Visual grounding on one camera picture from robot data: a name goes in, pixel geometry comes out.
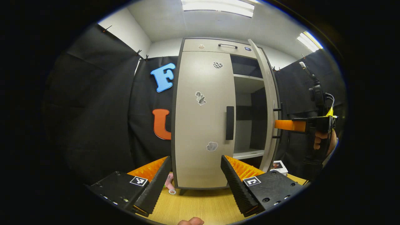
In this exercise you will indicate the beige cabinet shelf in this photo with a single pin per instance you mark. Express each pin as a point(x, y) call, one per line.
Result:
point(247, 82)
point(248, 153)

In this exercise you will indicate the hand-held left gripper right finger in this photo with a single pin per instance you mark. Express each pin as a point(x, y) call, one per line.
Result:
point(237, 190)

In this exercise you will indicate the black backdrop cloth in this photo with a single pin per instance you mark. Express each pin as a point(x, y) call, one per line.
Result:
point(93, 109)

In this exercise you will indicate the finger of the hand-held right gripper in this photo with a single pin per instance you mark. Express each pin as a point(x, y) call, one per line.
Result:
point(289, 125)

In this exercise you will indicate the small white box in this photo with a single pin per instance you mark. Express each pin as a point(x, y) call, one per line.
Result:
point(280, 167)

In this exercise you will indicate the ceiling light panel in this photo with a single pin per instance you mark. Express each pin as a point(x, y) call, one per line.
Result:
point(308, 41)
point(217, 7)

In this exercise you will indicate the beige shoe cabinet door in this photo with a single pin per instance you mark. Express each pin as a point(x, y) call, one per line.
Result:
point(203, 125)
point(270, 93)

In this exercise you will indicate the beige double-door shoe cabinet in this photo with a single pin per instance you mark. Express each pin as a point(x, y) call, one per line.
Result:
point(212, 46)

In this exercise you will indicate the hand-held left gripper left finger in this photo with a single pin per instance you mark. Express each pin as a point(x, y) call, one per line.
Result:
point(156, 187)

